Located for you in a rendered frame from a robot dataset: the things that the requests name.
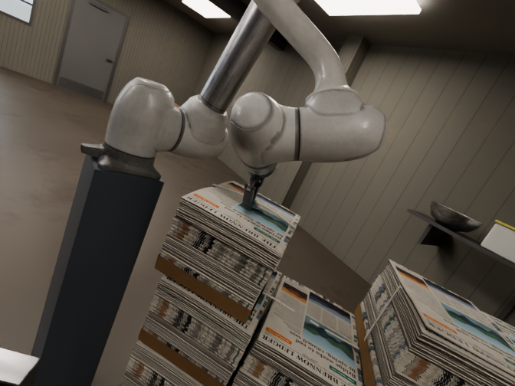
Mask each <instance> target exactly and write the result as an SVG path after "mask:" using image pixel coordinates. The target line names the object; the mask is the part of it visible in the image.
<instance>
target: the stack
mask: <svg viewBox="0 0 515 386"><path fill-rule="evenodd" d="M272 272H273V271H272ZM281 276H282V273H281V272H279V271H277V270H275V272H273V273H272V274H271V276H270V278H269V280H268V281H267V283H266V286H265V288H264V291H263V293H262V294H261V297H260V299H259V300H258V301H257V304H256V306H255V307H254V310H253V312H252V314H251V315H250V317H249V318H248V320H247V322H246V323H245V324H244V323H243V322H241V321H240V320H238V319H236V318H235V317H234V316H231V315H230V314H228V313H227V312H225V311H224V310H222V309H220V308H218V307H217V306H215V305H214V304H212V303H210V302H209V301H208V300H206V299H204V298H202V297H201V296H199V295H198V294H196V293H194V292H192V291H191V290H190V289H188V288H186V287H184V286H183V285H182V284H180V283H178V282H176V281H175V280H173V279H172V278H170V277H168V276H167V275H165V276H163V277H162V278H161V279H160V280H159V283H158V285H157V287H158V288H157V289H156V291H155V292H154V294H155V295H154V297H153V298H154V299H153V301H152V302H151V303H150V305H151V306H150V308H149V310H148V313H147V316H146V320H145V321H144V324H143V325H144V326H143V329H144V330H145V331H147V332H148V333H149V334H150V335H152V336H154V337H155V338H157V339H158V340H159V341H161V342H163V343H164V344H166V345H167V346H169V347H170V348H172V349H173V350H175V351H176V352H178V353H179V354H180V355H182V356H183V357H185V358H187V359H188V360H189V361H191V362H192V363H193V364H195V365H197V366H198V367H200V369H202V370H203V371H205V372H206V373H208V374H209V375H211V376H212V377H213V378H215V379H216V380H218V381H219V382H221V383H222V384H223V385H224V386H227V384H228V386H229V385H230V386H365V383H364V377H363V372H362V362H361V356H360V351H359V341H358V335H357V330H356V320H355V316H354V315H353V314H352V313H351V312H349V311H347V310H346V309H344V308H343V307H341V306H339V305H337V304H335V303H334V302H332V301H331V300H329V299H327V298H326V297H324V296H321V295H320V294H319V293H316V292H314V291H313V290H311V289H309V288H307V287H306V286H304V285H302V284H300V283H298V282H297V281H295V280H292V279H291V278H289V277H287V276H284V277H283V278H282V280H281V282H280V285H279V286H278V288H277V285H278V283H279V281H280V278H281ZM276 288H277V291H276V292H275V290H276ZM274 292H275V293H274ZM273 295H274V297H273ZM268 304H269V305H268ZM261 317H262V318H261ZM246 349H247V351H246ZM243 356H244V357H243ZM238 366H239V367H238ZM233 372H234V374H233ZM235 372H236V373H235ZM232 374H233V375H232ZM231 376H232V377H231ZM230 378H231V380H230ZM232 379H233V380H232ZM229 380H230V381H229ZM228 382H229V383H228ZM121 386H204V385H203V384H201V383H199V382H198V381H196V380H195V379H194V378H192V377H191V376H190V375H188V374H186V373H185V372H184V371H183V370H181V369H180V368H178V367H177V366H175V365H174V364H173V363H171V362H170V361H168V360H167V359H165V358H164V357H162V356H161V355H160V354H159V353H157V352H155V351H154V350H152V349H151V348H150V347H149V346H147V345H146V344H144V343H143V342H141V341H140V340H139V341H138V342H137V343H136V344H135V345H134V348H133V352H132V354H131V356H130V361H129V362H128V365H127V368H126V370H125V374H124V376H123V379H122V381H121Z"/></svg>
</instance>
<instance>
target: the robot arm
mask: <svg viewBox="0 0 515 386"><path fill-rule="evenodd" d="M299 1H300V0H251V2H250V4H249V6H248V8H247V9H246V11H245V13H244V15H243V17H242V18H241V20H240V22H239V24H238V26H237V27H236V29H235V32H234V33H233V35H232V36H231V39H230V41H229V42H228V44H227V46H226V48H225V49H224V51H223V53H222V55H221V57H220V58H219V60H218V63H217V64H216V66H215V68H214V70H213V71H212V74H211V75H210V77H209V79H208V81H207V83H206V84H205V86H204V88H203V90H202V92H201V93H200V95H196V96H192V97H190V98H189V99H188V100H187V101H186V102H185V103H184V104H183V105H181V106H180V108H179V107H177V106H175V105H174V102H175V100H174V97H173V95H172V93H171V92H170V91H169V89H168V88H167V87H166V86H164V85H162V84H160V83H157V82H155V81H152V80H147V79H145V78H142V77H136V78H135V79H133V80H131V81H130V82H129V83H128V84H127V85H126V86H125V87H124V88H123V89H122V90H121V92H120V94H119V95H118V97H117V99H116V101H115V103H114V105H113V108H112V111H111V114H110V118H109V121H108V125H107V132H106V136H105V140H104V142H103V144H99V145H92V144H84V143H82V144H81V146H80V149H81V150H80V152H82V153H84V154H87V155H90V156H93V157H95V158H97V160H98V165H97V167H98V168H100V169H103V170H108V171H115V172H122V173H127V174H131V175H138V176H143V177H147V178H152V179H155V180H160V178H161V175H160V174H159V173H158V172H157V171H156V169H155V168H154V166H153V164H154V161H155V157H156V153H157V152H164V151H167V152H171V153H174V154H176V155H181V156H185V157H189V158H193V159H212V158H214V157H217V156H219V155H221V154H222V153H223V152H224V150H225V148H226V146H227V144H228V130H227V128H226V126H227V124H228V115H227V113H226V110H227V108H228V107H229V105H230V103H231V101H232V100H233V99H234V97H235V95H236V93H237V92H238V90H239V89H240V87H241V85H242V84H243V82H244V80H245V79H246V77H247V75H248V74H249V72H250V71H251V68H252V67H253V66H254V64H255V62H256V61H257V59H258V58H259V56H260V54H261V52H262V51H263V49H264V48H265V46H266V44H267V43H268V41H269V40H270V38H271V36H272V34H273V33H274V31H275V30H276V29H277V30H278V31H279V32H280V33H281V34H282V35H283V36H284V38H285V39H286V40H287V41H288V42H289V43H290V44H291V45H292V46H293V48H294V49H295V50H296V51H297V52H298V53H299V54H300V55H301V57H302V58H303V59H304V60H305V61H306V62H307V63H308V64H309V66H310V67H311V69H312V71H313V74H314V76H315V81H316V83H315V89H314V91H313V92H312V93H311V94H310V95H309V96H308V97H307V98H306V100H305V105H304V107H288V106H282V105H280V104H278V103H277V102H276V101H275V100H273V99H272V98H271V97H269V96H268V95H266V94H264V93H261V92H249V93H245V94H243V95H241V96H240V97H239V98H237V99H236V101H234V103H233V104H232V106H231V110H230V119H229V120H230V123H229V136H230V140H231V144H232V147H233V149H234V151H235V152H236V154H237V156H238V157H239V158H240V159H241V162H242V165H243V166H244V168H245V169H246V170H248V172H249V174H250V175H251V178H250V184H248V183H246V184H245V185H244V197H243V201H242V205H241V206H243V207H245V208H247V209H249V210H250V209H251V206H253V205H255V206H256V207H257V206H258V202H257V199H255V198H256V196H257V193H258V190H259V188H260V187H261V186H262V184H263V182H264V179H265V178H266V177H268V176H269V175H271V174H272V173H273V172H274V170H275V169H276V170H279V162H288V161H305V162H318V163H329V162H348V161H352V160H357V159H362V158H365V157H366V156H368V155H370V154H372V153H374V152H375V151H377V150H378V149H380V148H381V146H382V144H383V143H384V141H385V138H386V134H387V130H388V122H387V119H386V118H385V115H384V113H383V112H382V111H380V110H379V109H377V108H376V107H374V106H373V105H369V104H363V101H361V99H360V98H359V94H358V93H357V92H356V91H355V90H354V89H351V88H349V86H348V83H347V81H346V75H345V72H344V69H343V65H342V64H341V61H340V59H339V57H338V55H337V53H336V52H335V50H334V49H333V47H332V46H331V44H330V43H329V42H328V40H327V39H326V38H325V37H324V36H323V35H322V34H321V32H320V31H319V30H318V29H317V27H316V26H315V25H314V24H313V23H312V21H311V20H310V19H309V18H308V17H307V16H306V15H305V14H304V13H303V11H302V10H301V9H300V8H299V7H298V5H297V3H298V2H299ZM259 181H261V182H259Z"/></svg>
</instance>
